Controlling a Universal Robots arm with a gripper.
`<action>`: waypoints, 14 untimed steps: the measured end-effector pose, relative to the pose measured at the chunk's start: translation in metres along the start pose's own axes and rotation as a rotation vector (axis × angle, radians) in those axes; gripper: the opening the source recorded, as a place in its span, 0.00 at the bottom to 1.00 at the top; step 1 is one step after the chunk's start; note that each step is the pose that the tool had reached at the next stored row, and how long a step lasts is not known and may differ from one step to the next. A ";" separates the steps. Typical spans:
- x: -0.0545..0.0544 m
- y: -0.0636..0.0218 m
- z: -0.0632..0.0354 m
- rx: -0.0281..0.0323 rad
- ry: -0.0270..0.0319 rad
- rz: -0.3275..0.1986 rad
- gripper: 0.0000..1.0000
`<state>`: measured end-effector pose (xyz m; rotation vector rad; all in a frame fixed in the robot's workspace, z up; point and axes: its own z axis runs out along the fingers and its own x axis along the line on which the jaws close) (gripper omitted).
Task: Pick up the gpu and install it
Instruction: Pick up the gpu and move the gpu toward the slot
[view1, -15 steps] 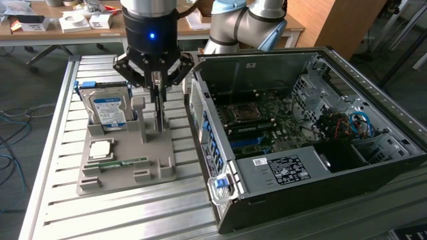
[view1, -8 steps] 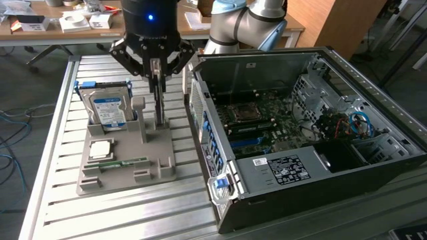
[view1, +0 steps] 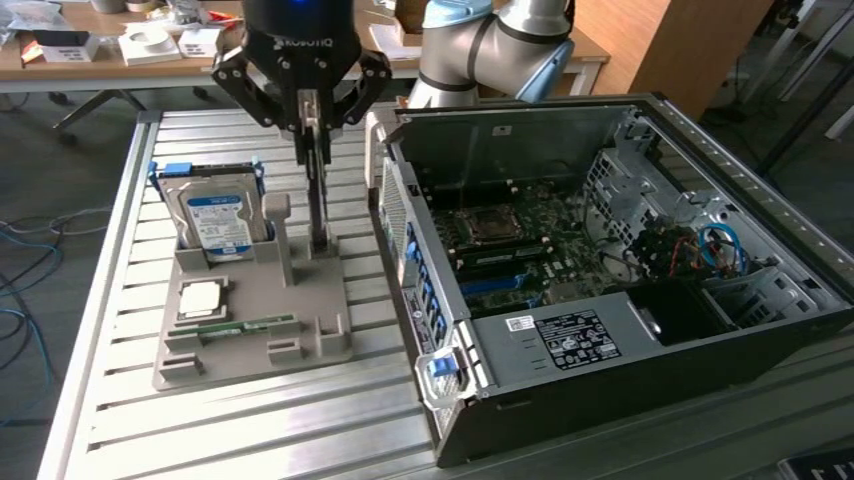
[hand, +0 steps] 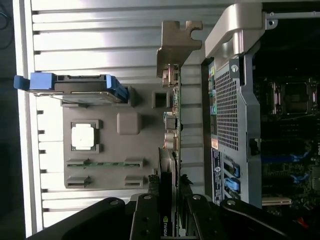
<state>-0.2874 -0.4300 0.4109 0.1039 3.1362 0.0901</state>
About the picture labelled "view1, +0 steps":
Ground metal CPU socket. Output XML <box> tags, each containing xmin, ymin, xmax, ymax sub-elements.
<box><xmin>459</xmin><ymin>206</ymin><xmax>519</xmax><ymax>242</ymax></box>

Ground wooden office desk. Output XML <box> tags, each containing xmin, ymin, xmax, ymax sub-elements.
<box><xmin>0</xmin><ymin>0</ymin><xmax>613</xmax><ymax>109</ymax></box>

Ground black open PC case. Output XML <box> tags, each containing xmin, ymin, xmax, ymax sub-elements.
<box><xmin>365</xmin><ymin>92</ymin><xmax>854</xmax><ymax>469</ymax></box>

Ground grey plastic parts rack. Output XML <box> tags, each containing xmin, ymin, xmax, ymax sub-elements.
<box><xmin>151</xmin><ymin>192</ymin><xmax>357</xmax><ymax>393</ymax></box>

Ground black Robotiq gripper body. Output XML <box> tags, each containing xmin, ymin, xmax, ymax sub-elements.
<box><xmin>240</xmin><ymin>0</ymin><xmax>367</xmax><ymax>95</ymax></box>

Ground grey chipset heat sink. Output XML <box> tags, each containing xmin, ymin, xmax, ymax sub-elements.
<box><xmin>547</xmin><ymin>283</ymin><xmax>601</xmax><ymax>306</ymax></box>

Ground small white cardboard box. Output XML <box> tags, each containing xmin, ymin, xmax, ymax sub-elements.
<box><xmin>178</xmin><ymin>27</ymin><xmax>226</xmax><ymax>59</ymax></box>

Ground brown wooden cabinet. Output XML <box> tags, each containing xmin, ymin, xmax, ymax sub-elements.
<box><xmin>571</xmin><ymin>0</ymin><xmax>775</xmax><ymax>121</ymax></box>

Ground grey power supply unit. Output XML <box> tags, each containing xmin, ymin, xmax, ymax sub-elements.
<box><xmin>466</xmin><ymin>292</ymin><xmax>663</xmax><ymax>389</ymax></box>

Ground green motherboard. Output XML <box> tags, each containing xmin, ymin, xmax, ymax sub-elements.
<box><xmin>430</xmin><ymin>182</ymin><xmax>637</xmax><ymax>319</ymax></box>

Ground silver hard disk blue label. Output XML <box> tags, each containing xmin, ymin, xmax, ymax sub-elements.
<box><xmin>158</xmin><ymin>174</ymin><xmax>259</xmax><ymax>264</ymax></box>

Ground green low-profile graphics card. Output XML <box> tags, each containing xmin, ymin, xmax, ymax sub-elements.
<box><xmin>295</xmin><ymin>88</ymin><xmax>334</xmax><ymax>254</ymax></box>

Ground silver CPU chip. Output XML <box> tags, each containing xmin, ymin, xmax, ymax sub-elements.
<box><xmin>175</xmin><ymin>282</ymin><xmax>232</xmax><ymax>322</ymax></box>

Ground blue data wire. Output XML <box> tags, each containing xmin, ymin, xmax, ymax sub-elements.
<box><xmin>697</xmin><ymin>222</ymin><xmax>750</xmax><ymax>277</ymax></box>

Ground brown cardboard box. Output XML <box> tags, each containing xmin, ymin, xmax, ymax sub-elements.
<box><xmin>393</xmin><ymin>0</ymin><xmax>430</xmax><ymax>36</ymax></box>

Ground red and orange wires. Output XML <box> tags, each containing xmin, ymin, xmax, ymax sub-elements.
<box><xmin>671</xmin><ymin>236</ymin><xmax>710</xmax><ymax>272</ymax></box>

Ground white paper stack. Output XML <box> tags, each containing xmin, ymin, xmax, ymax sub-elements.
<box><xmin>369</xmin><ymin>23</ymin><xmax>423</xmax><ymax>62</ymax></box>

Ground black and white box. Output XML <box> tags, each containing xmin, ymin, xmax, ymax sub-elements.
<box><xmin>32</xmin><ymin>30</ymin><xmax>102</xmax><ymax>64</ymax></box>

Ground white box with tape roll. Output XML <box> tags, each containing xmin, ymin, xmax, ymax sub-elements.
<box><xmin>118</xmin><ymin>25</ymin><xmax>184</xmax><ymax>68</ymax></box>

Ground white floor cable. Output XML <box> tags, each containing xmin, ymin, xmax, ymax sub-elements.
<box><xmin>0</xmin><ymin>206</ymin><xmax>115</xmax><ymax>239</ymax></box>

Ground blue floor cable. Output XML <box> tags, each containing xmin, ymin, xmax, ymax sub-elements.
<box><xmin>0</xmin><ymin>307</ymin><xmax>59</xmax><ymax>427</ymax></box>

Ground blue-labelled hard drive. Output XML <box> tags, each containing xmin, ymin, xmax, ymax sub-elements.
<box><xmin>147</xmin><ymin>155</ymin><xmax>270</xmax><ymax>246</ymax></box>

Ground blue expansion slot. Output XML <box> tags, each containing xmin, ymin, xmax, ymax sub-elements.
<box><xmin>459</xmin><ymin>273</ymin><xmax>529</xmax><ymax>298</ymax></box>

